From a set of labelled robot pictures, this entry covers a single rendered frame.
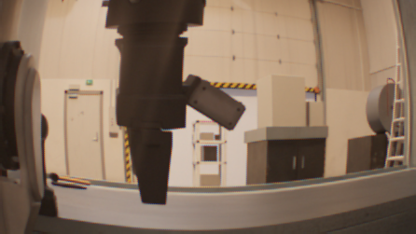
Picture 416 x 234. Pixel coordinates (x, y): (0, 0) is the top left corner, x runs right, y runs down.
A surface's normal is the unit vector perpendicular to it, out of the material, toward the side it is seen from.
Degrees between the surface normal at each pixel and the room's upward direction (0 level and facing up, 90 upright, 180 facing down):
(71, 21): 90
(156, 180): 101
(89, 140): 90
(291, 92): 90
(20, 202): 90
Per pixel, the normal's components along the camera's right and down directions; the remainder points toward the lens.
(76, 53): 0.25, -0.11
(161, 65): 0.18, 0.08
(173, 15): 0.48, 0.08
